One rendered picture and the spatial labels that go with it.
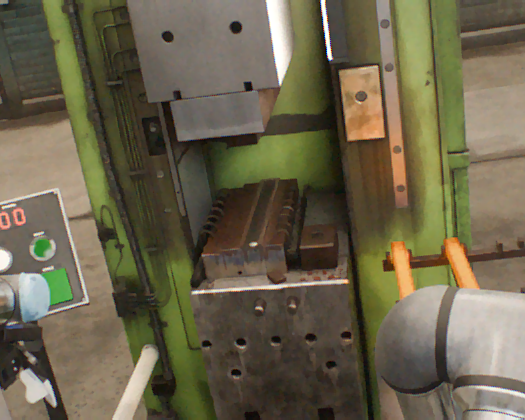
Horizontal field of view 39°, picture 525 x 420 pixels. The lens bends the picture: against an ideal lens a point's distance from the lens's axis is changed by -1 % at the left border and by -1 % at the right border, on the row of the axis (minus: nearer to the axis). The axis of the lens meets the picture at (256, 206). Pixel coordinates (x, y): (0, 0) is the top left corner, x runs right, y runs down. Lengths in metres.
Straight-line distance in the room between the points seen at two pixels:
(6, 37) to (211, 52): 6.52
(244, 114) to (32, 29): 6.41
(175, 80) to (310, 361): 0.74
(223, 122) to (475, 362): 0.96
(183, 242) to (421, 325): 1.15
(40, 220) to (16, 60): 6.35
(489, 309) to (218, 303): 1.00
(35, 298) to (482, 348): 0.68
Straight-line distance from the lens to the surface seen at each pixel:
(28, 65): 8.06
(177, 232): 1.96
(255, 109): 1.64
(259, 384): 1.91
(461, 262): 1.60
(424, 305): 0.90
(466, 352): 0.88
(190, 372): 2.18
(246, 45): 1.61
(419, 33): 1.75
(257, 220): 1.92
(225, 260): 1.80
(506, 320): 0.88
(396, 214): 1.87
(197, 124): 1.68
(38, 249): 1.78
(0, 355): 1.44
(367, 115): 1.76
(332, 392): 1.90
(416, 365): 0.92
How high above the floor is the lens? 1.76
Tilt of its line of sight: 23 degrees down
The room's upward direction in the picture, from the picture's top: 10 degrees counter-clockwise
